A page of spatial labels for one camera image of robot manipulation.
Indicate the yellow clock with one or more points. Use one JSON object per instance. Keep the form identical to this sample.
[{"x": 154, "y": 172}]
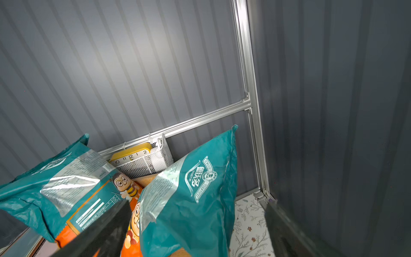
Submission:
[{"x": 130, "y": 154}]

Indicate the white mesh wall basket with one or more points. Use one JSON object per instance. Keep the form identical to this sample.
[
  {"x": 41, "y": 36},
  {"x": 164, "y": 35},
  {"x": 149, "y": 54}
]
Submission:
[{"x": 158, "y": 160}]

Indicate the aluminium frame rails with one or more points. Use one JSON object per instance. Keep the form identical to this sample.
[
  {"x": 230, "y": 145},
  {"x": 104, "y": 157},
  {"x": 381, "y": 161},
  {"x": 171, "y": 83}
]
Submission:
[{"x": 249, "y": 103}]

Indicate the floral table mat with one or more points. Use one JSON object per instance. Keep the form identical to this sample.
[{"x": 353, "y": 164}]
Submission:
[{"x": 250, "y": 236}]

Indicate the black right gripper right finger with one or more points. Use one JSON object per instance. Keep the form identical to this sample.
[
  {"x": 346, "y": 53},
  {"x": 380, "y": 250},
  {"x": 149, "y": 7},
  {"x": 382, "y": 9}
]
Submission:
[{"x": 289, "y": 239}]

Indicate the teal fertilizer bag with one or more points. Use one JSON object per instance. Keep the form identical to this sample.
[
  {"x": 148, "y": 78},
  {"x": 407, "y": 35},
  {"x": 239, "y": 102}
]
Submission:
[
  {"x": 62, "y": 196},
  {"x": 190, "y": 205}
]

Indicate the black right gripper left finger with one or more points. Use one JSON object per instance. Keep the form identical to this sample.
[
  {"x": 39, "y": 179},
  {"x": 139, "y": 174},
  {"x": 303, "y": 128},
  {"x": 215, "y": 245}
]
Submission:
[{"x": 104, "y": 237}]

